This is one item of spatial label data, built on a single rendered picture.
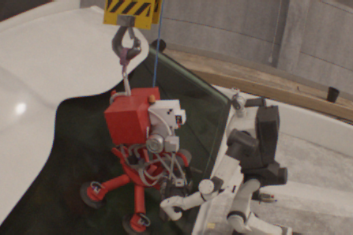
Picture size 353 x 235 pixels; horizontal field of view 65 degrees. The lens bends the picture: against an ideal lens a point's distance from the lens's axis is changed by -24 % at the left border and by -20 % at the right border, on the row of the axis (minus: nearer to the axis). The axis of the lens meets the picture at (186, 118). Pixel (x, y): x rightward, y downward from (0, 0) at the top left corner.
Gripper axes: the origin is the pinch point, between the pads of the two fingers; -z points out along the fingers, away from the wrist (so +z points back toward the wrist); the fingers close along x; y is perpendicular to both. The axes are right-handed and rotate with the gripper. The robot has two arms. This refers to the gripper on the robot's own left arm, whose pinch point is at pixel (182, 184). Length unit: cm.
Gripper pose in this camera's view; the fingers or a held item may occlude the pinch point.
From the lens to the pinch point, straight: 200.0
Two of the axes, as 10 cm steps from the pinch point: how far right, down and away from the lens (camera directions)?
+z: -2.5, 4.7, -8.4
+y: -1.5, -8.8, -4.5
